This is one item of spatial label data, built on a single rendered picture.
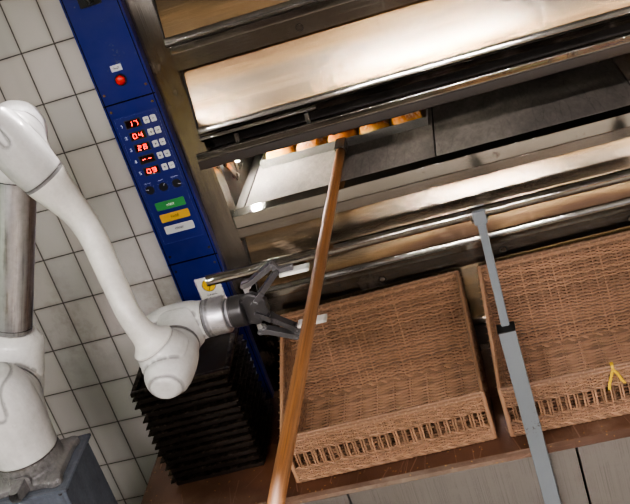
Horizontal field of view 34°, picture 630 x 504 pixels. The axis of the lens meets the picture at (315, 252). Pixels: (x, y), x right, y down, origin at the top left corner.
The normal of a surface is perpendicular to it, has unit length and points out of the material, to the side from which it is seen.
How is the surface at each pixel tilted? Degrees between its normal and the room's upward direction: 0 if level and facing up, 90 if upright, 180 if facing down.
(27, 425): 88
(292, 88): 70
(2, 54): 90
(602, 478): 90
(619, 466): 90
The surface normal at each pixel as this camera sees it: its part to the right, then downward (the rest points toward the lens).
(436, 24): -0.18, 0.11
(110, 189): -0.07, 0.43
